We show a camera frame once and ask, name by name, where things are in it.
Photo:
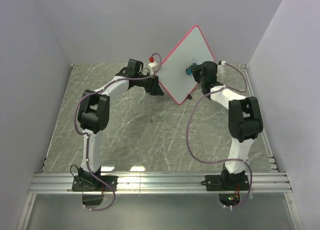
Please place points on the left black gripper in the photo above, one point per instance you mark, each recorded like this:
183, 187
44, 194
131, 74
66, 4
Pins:
154, 88

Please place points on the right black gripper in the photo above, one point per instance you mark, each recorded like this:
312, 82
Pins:
195, 70

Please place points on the blue whiteboard eraser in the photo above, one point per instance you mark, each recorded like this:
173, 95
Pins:
189, 71

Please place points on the red framed whiteboard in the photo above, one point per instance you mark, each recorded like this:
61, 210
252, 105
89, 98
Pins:
173, 77

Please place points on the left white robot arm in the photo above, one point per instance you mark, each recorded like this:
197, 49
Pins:
93, 111

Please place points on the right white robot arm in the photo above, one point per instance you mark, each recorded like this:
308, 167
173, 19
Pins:
245, 122

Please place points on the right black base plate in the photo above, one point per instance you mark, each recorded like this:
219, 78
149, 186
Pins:
217, 183

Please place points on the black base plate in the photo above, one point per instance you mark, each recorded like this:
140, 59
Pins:
82, 185
217, 183

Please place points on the right side aluminium rail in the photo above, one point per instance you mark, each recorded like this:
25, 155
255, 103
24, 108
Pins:
260, 153

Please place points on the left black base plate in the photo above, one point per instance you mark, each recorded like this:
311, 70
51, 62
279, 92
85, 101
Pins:
82, 185

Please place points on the aluminium mounting rail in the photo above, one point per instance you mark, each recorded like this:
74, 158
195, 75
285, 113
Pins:
157, 183

